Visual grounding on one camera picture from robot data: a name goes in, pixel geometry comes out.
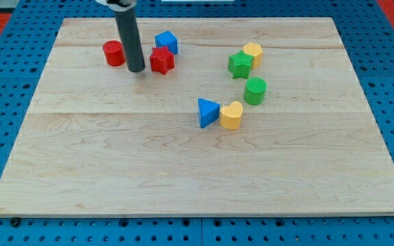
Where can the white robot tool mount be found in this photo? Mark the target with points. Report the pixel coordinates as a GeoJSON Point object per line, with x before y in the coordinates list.
{"type": "Point", "coordinates": [118, 5]}

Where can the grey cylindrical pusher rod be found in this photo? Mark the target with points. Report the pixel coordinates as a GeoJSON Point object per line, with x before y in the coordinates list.
{"type": "Point", "coordinates": [130, 38]}

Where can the light wooden board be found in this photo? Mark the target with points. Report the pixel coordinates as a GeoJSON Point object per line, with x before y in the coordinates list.
{"type": "Point", "coordinates": [99, 141]}

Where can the yellow heart block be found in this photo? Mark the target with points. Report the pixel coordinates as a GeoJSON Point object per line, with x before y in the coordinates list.
{"type": "Point", "coordinates": [230, 115]}

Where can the green cylinder block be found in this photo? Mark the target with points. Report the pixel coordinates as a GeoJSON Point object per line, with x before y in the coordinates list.
{"type": "Point", "coordinates": [255, 90]}

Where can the blue triangle block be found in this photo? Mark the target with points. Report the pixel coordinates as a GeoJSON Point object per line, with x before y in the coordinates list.
{"type": "Point", "coordinates": [208, 112]}

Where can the yellow hexagon block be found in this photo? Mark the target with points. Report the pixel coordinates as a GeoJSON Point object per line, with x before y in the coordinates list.
{"type": "Point", "coordinates": [256, 51]}

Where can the red star block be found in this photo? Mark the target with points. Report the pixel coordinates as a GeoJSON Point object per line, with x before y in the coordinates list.
{"type": "Point", "coordinates": [161, 60]}

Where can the green star block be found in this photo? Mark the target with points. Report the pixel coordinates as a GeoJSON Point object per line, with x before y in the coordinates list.
{"type": "Point", "coordinates": [240, 65]}

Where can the red cylinder block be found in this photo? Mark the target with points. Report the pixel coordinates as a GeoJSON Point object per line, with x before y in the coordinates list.
{"type": "Point", "coordinates": [114, 53]}

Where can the blue cube block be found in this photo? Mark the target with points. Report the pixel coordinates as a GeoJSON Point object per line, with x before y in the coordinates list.
{"type": "Point", "coordinates": [169, 40]}

